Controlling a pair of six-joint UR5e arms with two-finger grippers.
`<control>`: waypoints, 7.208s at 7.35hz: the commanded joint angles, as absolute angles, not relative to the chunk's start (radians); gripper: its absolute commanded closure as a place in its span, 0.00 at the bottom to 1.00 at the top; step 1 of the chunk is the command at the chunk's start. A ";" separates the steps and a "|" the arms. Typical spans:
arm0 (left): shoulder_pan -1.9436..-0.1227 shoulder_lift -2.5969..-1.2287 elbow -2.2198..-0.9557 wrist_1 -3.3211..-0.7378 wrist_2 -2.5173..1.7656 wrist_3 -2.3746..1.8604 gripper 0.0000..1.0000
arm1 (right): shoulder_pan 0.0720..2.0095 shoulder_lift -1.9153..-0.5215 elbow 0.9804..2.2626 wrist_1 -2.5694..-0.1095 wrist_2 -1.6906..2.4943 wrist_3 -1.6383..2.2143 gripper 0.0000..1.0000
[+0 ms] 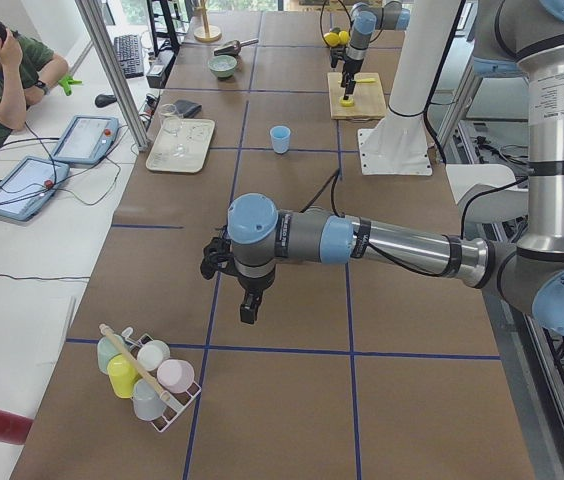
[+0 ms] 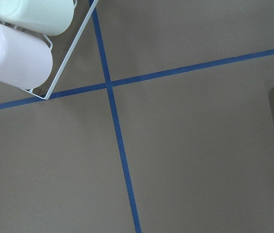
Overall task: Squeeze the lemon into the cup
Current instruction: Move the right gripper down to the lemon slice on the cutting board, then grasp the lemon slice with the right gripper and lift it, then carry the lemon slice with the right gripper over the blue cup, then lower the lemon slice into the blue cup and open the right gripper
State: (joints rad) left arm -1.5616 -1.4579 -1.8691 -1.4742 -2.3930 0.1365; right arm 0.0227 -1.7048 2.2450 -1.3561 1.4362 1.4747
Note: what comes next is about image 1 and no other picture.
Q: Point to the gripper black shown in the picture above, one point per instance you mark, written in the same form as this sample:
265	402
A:
253	283
348	68

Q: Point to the lemon slice yellow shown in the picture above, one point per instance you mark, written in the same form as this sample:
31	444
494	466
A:
346	102

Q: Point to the whole yellow lemon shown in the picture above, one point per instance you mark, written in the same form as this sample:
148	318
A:
332	39

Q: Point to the light blue cup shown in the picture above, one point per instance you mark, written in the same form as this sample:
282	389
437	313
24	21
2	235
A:
280	138

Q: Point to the pink pastel cup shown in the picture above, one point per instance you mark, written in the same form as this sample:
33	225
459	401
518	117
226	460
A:
175	375

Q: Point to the white pastel cup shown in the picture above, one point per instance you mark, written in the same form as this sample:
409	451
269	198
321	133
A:
152	354

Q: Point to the grey blue pastel cup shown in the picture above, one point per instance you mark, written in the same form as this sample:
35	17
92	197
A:
146	402

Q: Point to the yellow pastel cup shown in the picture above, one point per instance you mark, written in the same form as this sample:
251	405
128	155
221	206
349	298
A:
122	376

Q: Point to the green pastel cup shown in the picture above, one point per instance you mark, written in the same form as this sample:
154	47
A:
105	352

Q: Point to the wooden cutting board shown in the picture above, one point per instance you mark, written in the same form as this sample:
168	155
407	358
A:
369	99

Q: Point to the metal ice scoop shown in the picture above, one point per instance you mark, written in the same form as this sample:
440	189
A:
234	47

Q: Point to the green bowl with ice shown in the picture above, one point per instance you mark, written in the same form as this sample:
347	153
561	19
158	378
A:
222	66

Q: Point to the wooden mug tree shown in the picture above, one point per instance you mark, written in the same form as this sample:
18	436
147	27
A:
206	33

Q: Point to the grey folded cloth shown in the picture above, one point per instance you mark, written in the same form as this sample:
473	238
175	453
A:
186	109

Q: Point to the cream bear tray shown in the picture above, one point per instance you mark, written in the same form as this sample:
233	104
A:
196	135

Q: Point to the clear wine glass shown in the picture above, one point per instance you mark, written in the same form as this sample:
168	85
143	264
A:
171	125

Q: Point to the black keyboard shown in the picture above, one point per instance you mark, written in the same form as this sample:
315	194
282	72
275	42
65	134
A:
128	51

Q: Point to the teach pendant far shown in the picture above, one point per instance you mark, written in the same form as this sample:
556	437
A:
86	140

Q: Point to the teach pendant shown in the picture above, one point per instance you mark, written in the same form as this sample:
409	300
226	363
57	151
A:
86	140
29	186

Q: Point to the black computer mouse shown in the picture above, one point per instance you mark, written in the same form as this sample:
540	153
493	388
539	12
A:
103	100

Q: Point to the teach pendant near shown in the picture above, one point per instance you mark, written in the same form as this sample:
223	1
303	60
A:
29	186

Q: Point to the green plastic clamp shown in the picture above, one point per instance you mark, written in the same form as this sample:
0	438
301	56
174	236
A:
67	82

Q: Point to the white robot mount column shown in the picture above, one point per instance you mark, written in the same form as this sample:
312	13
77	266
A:
398	144

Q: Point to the white wire cup rack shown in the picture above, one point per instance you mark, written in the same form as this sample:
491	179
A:
179	402

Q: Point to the wooden rack handle rod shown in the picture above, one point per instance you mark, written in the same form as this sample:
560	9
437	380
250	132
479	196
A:
110	335

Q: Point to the aluminium frame post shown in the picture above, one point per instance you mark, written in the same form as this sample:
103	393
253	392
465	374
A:
90	12

